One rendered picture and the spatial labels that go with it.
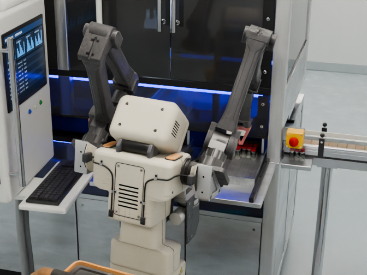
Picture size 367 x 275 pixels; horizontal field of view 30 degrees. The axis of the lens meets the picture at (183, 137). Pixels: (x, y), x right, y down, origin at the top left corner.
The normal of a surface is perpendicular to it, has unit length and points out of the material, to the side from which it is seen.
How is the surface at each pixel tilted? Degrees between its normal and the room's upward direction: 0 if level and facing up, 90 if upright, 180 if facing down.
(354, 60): 90
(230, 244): 90
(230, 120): 68
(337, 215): 0
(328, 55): 90
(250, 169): 0
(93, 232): 90
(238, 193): 0
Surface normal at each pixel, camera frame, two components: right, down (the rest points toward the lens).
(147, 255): -0.41, 0.20
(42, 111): 0.98, 0.08
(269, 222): -0.26, 0.36
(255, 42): -0.12, -0.01
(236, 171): 0.01, -0.93
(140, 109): -0.30, -0.38
